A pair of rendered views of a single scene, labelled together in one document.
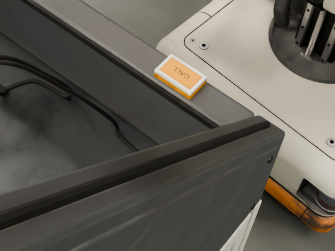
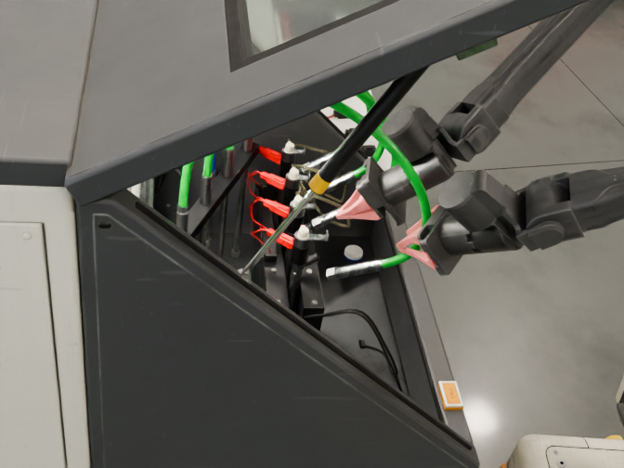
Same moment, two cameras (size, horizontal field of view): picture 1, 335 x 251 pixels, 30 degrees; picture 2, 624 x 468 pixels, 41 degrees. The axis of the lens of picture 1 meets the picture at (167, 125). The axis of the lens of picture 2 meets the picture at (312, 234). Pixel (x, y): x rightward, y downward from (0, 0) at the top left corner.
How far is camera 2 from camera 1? 0.77 m
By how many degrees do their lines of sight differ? 31
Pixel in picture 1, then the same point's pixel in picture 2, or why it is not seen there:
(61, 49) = (409, 344)
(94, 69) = (416, 366)
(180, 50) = (538, 451)
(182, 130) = not seen: hidden behind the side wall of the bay
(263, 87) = not seen: outside the picture
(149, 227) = (350, 398)
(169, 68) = (447, 386)
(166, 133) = not seen: hidden behind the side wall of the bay
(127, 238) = (337, 388)
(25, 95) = (371, 357)
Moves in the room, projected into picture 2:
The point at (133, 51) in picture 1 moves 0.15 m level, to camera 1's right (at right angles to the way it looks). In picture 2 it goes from (438, 367) to (507, 426)
